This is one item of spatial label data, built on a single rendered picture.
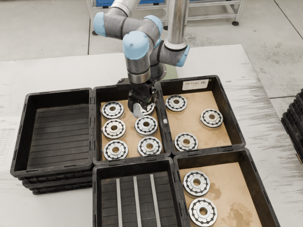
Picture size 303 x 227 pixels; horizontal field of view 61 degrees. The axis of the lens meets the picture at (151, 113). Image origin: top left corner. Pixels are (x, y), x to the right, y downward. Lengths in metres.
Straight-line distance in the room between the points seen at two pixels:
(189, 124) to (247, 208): 0.42
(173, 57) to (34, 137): 0.75
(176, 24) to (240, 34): 2.06
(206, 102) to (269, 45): 1.99
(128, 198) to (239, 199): 0.42
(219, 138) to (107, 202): 0.55
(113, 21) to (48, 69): 0.93
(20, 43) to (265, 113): 2.65
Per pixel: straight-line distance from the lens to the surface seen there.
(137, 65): 0.77
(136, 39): 0.75
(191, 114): 1.22
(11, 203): 1.30
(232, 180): 1.10
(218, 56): 1.75
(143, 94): 0.87
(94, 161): 0.99
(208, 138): 1.16
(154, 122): 1.15
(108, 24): 0.87
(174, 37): 1.26
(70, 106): 1.30
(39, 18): 3.59
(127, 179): 1.06
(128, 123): 1.18
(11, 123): 1.52
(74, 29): 3.27
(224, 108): 1.20
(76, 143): 1.17
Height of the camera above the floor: 1.80
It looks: 53 degrees down
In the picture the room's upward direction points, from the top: straight up
